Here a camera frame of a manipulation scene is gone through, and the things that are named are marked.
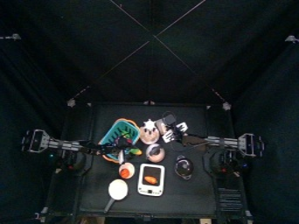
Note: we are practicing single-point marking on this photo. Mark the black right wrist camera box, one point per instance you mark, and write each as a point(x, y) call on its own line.
point(170, 119)

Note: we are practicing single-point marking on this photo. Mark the white kitchen scale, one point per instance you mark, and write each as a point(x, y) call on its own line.
point(151, 179)

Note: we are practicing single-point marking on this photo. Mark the teal basket with orange rim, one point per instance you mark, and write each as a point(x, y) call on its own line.
point(117, 137)

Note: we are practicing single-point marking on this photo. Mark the silver toy cleaver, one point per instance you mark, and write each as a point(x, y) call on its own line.
point(122, 157)

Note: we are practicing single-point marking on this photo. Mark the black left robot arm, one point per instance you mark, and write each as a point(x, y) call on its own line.
point(58, 144)

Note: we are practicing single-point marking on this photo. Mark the orange toy food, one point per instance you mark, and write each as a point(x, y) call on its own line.
point(151, 180)

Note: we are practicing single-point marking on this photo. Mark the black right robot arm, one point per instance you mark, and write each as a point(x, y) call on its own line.
point(230, 143)

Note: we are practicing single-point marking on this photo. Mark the beige wooden piece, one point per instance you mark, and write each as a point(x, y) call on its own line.
point(161, 126)

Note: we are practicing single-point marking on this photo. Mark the black pot with lid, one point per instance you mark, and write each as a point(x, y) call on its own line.
point(184, 167)

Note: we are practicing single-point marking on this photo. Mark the white printed label sheet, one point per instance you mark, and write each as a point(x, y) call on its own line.
point(230, 201)

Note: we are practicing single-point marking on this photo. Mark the green and yellow toy vegetable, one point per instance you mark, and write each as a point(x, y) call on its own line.
point(135, 151)

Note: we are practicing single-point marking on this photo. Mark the small bowl with orange fruit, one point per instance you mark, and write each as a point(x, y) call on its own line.
point(126, 170)

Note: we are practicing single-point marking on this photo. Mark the white spiky toy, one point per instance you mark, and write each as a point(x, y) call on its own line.
point(149, 124)

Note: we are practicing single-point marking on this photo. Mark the grey frame corner bracket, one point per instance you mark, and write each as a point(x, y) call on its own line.
point(71, 102)
point(226, 106)
point(292, 38)
point(149, 102)
point(15, 37)

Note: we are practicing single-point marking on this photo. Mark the white frying pan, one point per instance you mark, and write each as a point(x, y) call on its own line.
point(117, 192)

